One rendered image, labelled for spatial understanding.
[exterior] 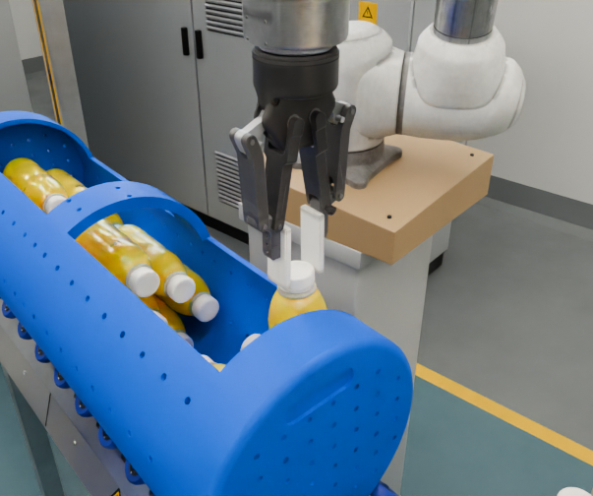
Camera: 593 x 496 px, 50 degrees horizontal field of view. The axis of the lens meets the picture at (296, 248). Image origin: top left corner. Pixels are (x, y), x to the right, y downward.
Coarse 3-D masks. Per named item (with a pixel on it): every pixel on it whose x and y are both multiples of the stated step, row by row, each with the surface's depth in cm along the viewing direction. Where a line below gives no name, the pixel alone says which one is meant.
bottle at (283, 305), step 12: (312, 288) 67; (276, 300) 67; (288, 300) 66; (300, 300) 66; (312, 300) 66; (324, 300) 68; (276, 312) 67; (288, 312) 66; (300, 312) 66; (276, 324) 67
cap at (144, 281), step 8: (136, 272) 84; (144, 272) 84; (152, 272) 85; (136, 280) 84; (144, 280) 84; (152, 280) 85; (136, 288) 84; (144, 288) 85; (152, 288) 86; (144, 296) 85
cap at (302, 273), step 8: (296, 264) 67; (304, 264) 67; (296, 272) 66; (304, 272) 66; (312, 272) 66; (296, 280) 65; (304, 280) 65; (312, 280) 66; (280, 288) 66; (296, 288) 65; (304, 288) 65
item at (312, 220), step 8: (304, 208) 65; (312, 208) 65; (304, 216) 65; (312, 216) 64; (320, 216) 63; (304, 224) 66; (312, 224) 64; (320, 224) 64; (304, 232) 66; (312, 232) 65; (320, 232) 64; (304, 240) 67; (312, 240) 65; (320, 240) 65; (304, 248) 67; (312, 248) 66; (320, 248) 65; (304, 256) 68; (312, 256) 66; (320, 256) 66; (312, 264) 67; (320, 264) 66; (320, 272) 67
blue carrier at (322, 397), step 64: (0, 128) 115; (64, 128) 117; (0, 192) 94; (128, 192) 87; (0, 256) 89; (64, 256) 79; (192, 256) 103; (64, 320) 75; (128, 320) 68; (192, 320) 101; (256, 320) 92; (320, 320) 63; (128, 384) 65; (192, 384) 59; (256, 384) 56; (320, 384) 58; (384, 384) 66; (128, 448) 66; (192, 448) 57; (256, 448) 56; (320, 448) 63; (384, 448) 72
